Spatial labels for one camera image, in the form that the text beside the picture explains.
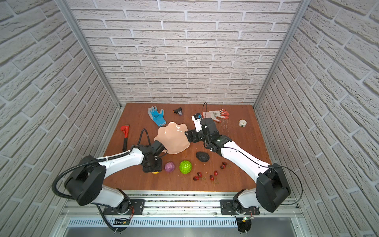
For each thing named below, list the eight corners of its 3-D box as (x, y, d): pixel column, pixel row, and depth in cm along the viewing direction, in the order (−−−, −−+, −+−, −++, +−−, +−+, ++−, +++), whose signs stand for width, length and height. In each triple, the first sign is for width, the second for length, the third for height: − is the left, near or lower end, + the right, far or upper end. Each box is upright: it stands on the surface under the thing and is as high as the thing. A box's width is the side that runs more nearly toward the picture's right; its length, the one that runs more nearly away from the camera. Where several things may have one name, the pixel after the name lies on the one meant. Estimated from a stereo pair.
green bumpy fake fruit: (178, 168, 88) (177, 165, 83) (185, 162, 91) (185, 157, 86) (185, 176, 85) (184, 172, 80) (192, 169, 88) (192, 165, 83)
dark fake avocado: (195, 162, 91) (195, 159, 87) (195, 154, 94) (195, 151, 91) (209, 162, 91) (209, 159, 88) (208, 154, 94) (209, 151, 91)
